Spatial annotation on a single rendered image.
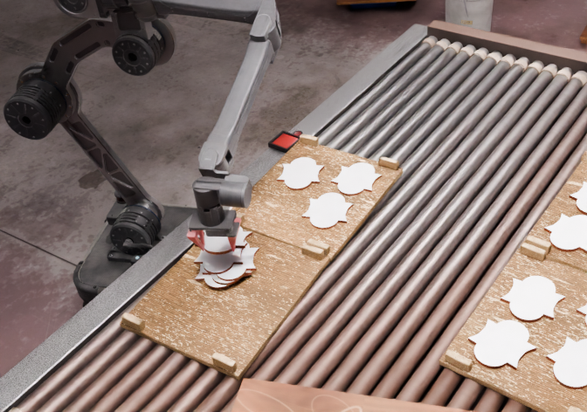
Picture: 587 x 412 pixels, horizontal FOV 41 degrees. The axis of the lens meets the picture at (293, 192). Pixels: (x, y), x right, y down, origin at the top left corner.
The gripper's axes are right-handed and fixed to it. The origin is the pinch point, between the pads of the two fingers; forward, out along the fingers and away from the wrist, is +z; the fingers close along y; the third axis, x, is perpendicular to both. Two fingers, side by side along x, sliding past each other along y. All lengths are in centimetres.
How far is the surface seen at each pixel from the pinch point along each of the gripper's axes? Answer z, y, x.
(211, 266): 8.2, -3.3, 1.4
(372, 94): 15, 32, 89
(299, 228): 12.4, 15.8, 20.5
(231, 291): 12.3, 1.8, -3.0
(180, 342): 12.2, -7.0, -19.3
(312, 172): 11.7, 16.8, 43.6
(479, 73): 15, 67, 101
